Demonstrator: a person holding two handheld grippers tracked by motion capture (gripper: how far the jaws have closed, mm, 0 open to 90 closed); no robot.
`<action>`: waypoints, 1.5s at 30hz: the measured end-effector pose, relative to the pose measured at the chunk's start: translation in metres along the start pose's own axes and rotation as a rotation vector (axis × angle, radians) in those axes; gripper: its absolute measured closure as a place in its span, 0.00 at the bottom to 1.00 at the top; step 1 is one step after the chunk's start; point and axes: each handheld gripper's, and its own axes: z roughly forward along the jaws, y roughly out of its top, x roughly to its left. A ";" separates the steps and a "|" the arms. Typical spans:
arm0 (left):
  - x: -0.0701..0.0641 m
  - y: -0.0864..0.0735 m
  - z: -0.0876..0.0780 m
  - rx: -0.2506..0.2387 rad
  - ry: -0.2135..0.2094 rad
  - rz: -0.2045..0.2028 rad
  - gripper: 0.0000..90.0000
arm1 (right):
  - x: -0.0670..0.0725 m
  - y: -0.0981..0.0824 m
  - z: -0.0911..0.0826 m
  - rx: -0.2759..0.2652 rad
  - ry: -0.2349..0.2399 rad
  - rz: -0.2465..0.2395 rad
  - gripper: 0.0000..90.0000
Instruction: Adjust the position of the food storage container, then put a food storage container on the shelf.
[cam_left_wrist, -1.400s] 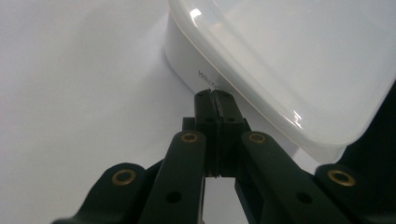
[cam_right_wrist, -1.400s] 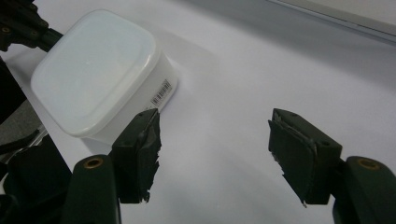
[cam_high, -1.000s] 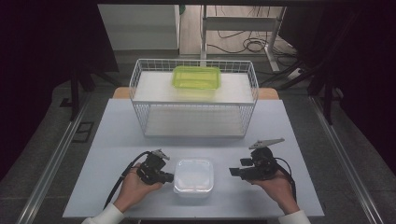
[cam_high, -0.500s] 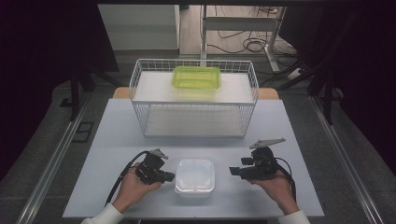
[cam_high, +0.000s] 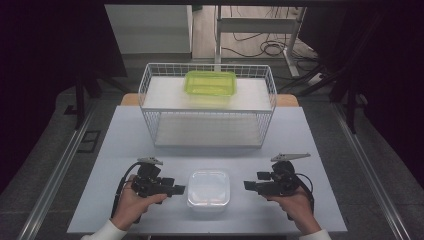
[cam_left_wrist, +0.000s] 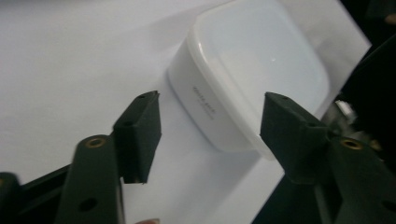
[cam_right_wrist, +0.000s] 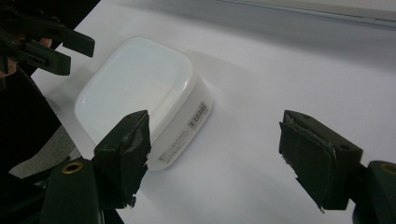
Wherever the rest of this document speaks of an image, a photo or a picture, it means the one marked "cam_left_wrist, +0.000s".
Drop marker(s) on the white plastic container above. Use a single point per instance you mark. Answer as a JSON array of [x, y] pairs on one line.
[[255, 68]]

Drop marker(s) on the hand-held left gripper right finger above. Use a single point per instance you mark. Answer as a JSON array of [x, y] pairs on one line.
[[292, 137]]

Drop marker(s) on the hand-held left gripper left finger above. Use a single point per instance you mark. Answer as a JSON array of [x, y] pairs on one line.
[[137, 133]]

